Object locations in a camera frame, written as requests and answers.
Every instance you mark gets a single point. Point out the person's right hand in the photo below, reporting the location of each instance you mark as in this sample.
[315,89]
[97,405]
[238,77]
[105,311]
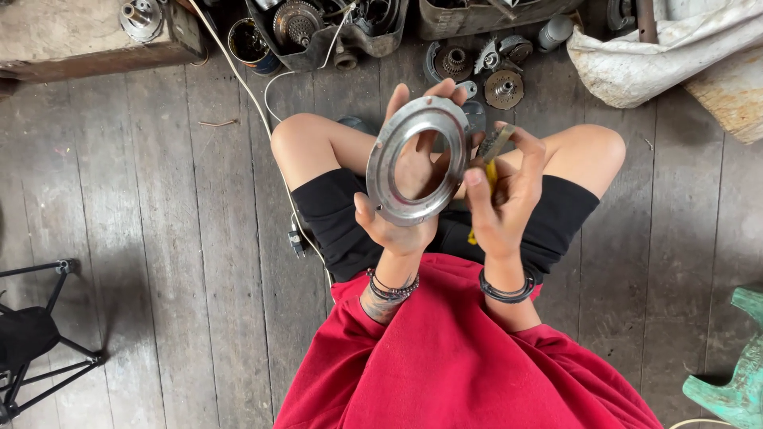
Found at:
[506,220]

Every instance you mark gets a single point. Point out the person's left hand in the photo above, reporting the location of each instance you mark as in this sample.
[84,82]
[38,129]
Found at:
[396,229]

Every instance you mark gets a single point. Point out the black shorts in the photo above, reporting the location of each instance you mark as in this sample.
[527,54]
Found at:
[334,220]

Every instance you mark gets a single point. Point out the black power plug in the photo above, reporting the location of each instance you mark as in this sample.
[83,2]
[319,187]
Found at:
[296,243]

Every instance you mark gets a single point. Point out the person's right leg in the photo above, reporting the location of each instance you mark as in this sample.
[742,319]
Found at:
[584,152]

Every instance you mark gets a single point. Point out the person's leg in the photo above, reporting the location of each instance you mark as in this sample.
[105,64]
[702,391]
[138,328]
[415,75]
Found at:
[584,152]
[310,143]

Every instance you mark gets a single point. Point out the dark grey cover part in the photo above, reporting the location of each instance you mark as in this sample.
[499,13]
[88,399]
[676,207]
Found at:
[357,124]
[475,116]

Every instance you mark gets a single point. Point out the person's left leg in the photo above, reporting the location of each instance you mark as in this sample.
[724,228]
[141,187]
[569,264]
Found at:
[310,143]

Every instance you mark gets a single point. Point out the rusty round sprocket disc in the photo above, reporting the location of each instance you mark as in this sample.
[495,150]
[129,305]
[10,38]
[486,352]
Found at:
[504,89]

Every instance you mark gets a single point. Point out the red shirt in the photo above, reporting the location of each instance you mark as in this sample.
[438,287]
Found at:
[453,357]

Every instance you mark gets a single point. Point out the clutch housing with gear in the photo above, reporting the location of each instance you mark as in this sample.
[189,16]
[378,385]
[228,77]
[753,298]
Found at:
[453,62]

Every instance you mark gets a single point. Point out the silver clutch shoe assembly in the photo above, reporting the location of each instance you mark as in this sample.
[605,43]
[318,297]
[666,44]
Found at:
[500,52]

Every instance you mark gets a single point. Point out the rusty pipe fitting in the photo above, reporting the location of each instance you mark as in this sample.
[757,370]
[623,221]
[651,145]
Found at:
[345,59]

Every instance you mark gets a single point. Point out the grey metal cylinder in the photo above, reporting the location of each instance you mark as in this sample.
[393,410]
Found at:
[554,31]

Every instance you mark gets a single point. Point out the grey tub of engine parts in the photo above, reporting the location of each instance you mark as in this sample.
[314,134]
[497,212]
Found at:
[465,21]

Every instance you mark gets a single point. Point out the white cloth sack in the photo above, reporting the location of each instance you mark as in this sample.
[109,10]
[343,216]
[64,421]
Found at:
[644,65]

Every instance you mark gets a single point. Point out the black tub of engine parts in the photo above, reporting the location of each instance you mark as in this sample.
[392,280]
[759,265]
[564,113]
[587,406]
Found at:
[310,33]

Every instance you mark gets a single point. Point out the dirty oil can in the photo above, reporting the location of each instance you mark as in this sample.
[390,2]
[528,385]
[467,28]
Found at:
[250,45]

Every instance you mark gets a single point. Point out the dark round metal part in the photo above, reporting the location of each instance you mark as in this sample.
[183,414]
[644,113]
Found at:
[620,13]

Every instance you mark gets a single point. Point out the rusty metal pipe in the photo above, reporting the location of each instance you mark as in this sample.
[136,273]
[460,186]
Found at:
[647,21]

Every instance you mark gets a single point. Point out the pale wooden block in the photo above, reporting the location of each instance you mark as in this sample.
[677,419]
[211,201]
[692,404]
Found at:
[736,98]

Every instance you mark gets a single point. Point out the silver metal hub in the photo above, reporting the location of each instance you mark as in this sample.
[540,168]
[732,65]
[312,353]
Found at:
[142,18]

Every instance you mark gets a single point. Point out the worn wooden box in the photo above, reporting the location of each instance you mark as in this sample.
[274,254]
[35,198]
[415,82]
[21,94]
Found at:
[65,36]

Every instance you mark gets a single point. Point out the black folding stand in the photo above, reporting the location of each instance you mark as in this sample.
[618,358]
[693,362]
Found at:
[27,333]

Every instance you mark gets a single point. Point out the small silver bracket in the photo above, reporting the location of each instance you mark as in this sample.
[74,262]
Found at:
[469,88]

